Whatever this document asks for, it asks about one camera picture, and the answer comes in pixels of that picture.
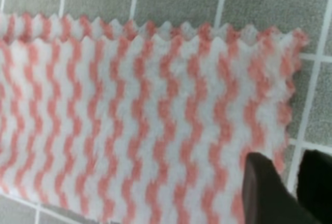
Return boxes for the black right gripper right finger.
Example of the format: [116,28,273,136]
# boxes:
[297,150,331,223]

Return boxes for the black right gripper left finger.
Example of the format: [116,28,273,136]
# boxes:
[242,152,319,224]

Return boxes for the pink white wavy striped towel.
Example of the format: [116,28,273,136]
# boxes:
[1,14,308,223]

